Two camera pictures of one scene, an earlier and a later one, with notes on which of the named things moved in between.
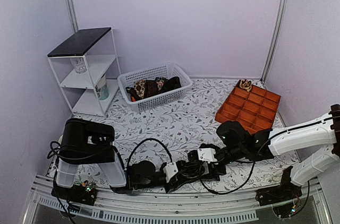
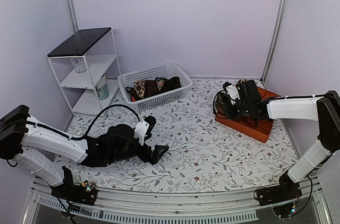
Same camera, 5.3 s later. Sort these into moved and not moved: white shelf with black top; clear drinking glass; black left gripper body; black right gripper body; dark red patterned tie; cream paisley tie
Moved: black left gripper body; black right gripper body
Not moved: cream paisley tie; white shelf with black top; dark red patterned tie; clear drinking glass
